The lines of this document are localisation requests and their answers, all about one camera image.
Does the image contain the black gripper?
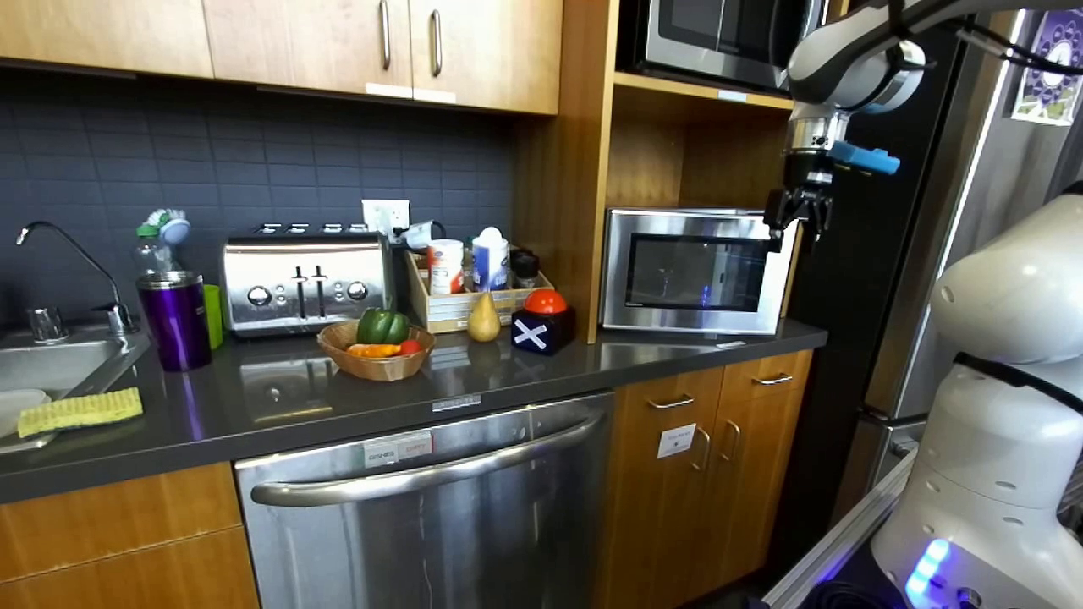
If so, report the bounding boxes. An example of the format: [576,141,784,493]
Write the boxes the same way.
[764,157,835,238]

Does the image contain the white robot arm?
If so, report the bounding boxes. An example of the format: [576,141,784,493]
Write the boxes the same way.
[768,0,1083,609]

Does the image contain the upper stainless microwave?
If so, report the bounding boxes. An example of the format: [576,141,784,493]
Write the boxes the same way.
[645,0,830,88]

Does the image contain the small countertop microwave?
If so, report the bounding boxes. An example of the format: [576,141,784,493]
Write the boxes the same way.
[601,206,798,336]

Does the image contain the stainless refrigerator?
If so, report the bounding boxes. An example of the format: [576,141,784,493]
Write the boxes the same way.
[830,10,1079,515]

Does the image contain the fridge poster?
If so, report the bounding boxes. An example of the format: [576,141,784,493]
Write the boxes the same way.
[1014,10,1083,126]

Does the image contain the lower wooden cabinet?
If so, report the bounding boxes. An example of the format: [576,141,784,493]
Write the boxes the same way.
[595,351,812,609]

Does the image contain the white salt container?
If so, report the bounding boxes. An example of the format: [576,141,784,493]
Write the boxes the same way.
[472,228,507,292]

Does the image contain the upper wooden cabinets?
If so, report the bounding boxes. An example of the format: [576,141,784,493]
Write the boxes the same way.
[0,0,561,116]

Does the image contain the yellow pear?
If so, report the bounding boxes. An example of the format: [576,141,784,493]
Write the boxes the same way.
[466,295,502,346]

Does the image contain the condiment tray box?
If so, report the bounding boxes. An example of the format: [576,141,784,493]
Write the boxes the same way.
[405,252,528,336]

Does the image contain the stainless dishwasher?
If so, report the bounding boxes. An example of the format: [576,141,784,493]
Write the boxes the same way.
[236,393,614,609]

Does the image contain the wooden fruit bowl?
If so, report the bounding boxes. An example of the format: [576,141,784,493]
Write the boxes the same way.
[320,320,429,383]

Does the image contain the green bell pepper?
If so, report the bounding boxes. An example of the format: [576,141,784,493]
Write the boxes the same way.
[357,307,410,346]

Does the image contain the silver four-slot toaster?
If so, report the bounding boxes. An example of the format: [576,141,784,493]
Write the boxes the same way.
[225,233,390,337]

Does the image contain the green cup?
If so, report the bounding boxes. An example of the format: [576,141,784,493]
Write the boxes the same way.
[202,282,228,351]

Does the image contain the purple tumbler cup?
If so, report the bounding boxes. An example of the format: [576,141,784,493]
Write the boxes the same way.
[139,269,211,371]

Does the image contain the chrome sink faucet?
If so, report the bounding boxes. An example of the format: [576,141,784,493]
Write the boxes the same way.
[15,219,132,351]

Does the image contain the steel sink basin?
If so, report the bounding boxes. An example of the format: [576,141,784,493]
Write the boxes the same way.
[0,331,145,452]

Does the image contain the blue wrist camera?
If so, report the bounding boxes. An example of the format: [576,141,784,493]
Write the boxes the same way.
[830,141,901,177]

